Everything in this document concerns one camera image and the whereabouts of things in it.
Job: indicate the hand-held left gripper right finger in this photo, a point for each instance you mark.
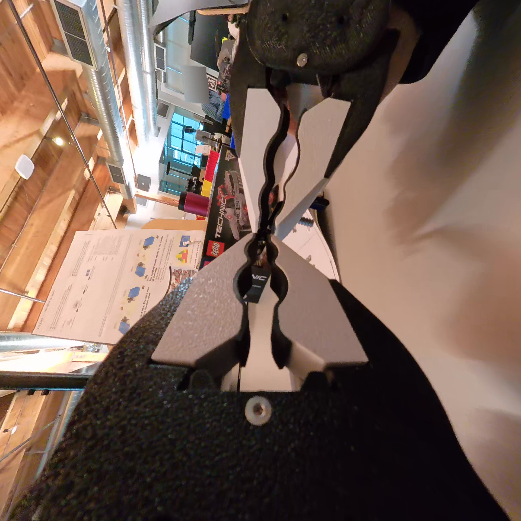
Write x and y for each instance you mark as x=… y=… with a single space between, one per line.
x=321 y=321

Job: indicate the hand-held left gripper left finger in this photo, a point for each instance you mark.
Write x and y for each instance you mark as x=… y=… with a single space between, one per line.
x=199 y=321

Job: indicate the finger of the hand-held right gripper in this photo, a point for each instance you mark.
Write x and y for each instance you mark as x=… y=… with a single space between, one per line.
x=317 y=150
x=254 y=134

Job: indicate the red storage bin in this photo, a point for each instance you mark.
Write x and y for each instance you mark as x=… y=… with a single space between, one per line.
x=213 y=163

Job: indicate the yellow storage bin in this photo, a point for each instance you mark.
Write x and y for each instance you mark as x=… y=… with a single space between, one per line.
x=207 y=187

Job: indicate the black toy box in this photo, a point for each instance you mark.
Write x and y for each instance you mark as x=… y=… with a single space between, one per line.
x=228 y=219

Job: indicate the maroon cylinder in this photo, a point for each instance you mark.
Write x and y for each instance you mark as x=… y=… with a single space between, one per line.
x=194 y=203

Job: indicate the printed instruction sheet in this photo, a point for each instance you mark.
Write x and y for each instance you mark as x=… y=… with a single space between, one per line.
x=114 y=281

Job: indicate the black monitor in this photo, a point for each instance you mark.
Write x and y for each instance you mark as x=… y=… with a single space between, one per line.
x=211 y=40

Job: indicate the round ceiling lamp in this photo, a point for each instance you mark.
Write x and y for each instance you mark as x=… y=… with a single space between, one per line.
x=58 y=141

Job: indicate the black wall speaker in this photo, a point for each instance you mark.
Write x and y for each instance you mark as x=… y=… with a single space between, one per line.
x=143 y=182

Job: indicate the silver ribbed duct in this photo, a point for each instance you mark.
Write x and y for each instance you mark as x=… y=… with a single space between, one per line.
x=32 y=342
x=138 y=61

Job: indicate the silver duct with air grille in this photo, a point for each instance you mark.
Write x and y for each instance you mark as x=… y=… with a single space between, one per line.
x=106 y=122

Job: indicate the black frame bar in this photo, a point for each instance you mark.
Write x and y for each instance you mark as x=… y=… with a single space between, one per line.
x=40 y=382

